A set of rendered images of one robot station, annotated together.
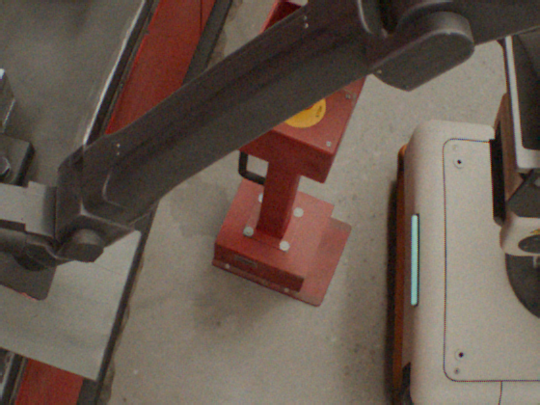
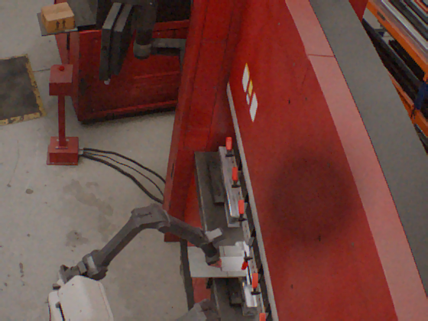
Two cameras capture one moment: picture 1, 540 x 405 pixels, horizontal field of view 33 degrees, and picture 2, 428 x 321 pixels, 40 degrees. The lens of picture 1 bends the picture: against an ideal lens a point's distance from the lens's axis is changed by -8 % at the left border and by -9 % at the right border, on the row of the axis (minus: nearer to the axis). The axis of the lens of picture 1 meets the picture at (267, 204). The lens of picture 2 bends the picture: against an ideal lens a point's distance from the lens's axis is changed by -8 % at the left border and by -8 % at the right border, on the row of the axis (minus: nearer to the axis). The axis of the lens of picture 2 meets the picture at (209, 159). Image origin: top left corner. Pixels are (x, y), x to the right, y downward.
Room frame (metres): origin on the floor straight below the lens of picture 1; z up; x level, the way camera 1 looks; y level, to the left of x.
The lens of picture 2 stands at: (1.84, -0.48, 3.43)
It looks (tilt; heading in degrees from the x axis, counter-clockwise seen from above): 45 degrees down; 159
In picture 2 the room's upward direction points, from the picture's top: 12 degrees clockwise
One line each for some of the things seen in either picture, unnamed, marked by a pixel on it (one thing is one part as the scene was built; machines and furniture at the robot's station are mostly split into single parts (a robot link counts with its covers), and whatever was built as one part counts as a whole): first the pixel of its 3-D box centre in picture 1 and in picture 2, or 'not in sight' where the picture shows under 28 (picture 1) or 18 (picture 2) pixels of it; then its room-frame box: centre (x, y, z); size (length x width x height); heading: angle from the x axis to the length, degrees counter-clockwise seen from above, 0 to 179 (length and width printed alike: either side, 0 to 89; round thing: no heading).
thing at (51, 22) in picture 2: not in sight; (56, 15); (-1.85, -0.42, 1.04); 0.30 x 0.26 x 0.12; 8
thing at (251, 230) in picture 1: (273, 222); not in sight; (0.65, -0.02, 0.13); 0.10 x 0.10 x 0.01; 78
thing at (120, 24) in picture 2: not in sight; (118, 34); (-1.04, -0.07, 1.42); 0.45 x 0.12 x 0.36; 162
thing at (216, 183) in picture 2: not in sight; (215, 183); (-0.36, 0.42, 0.89); 0.30 x 0.05 x 0.03; 174
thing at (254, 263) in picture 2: not in sight; (263, 259); (0.42, 0.40, 1.26); 0.15 x 0.09 x 0.17; 174
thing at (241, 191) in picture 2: not in sight; (249, 189); (0.02, 0.44, 1.26); 0.15 x 0.09 x 0.17; 174
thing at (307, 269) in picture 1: (284, 237); not in sight; (0.64, -0.05, 0.06); 0.25 x 0.20 x 0.12; 78
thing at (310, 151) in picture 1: (303, 85); not in sight; (0.65, -0.02, 0.75); 0.20 x 0.16 x 0.18; 168
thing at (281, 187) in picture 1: (283, 174); not in sight; (0.65, -0.02, 0.39); 0.05 x 0.05 x 0.54; 78
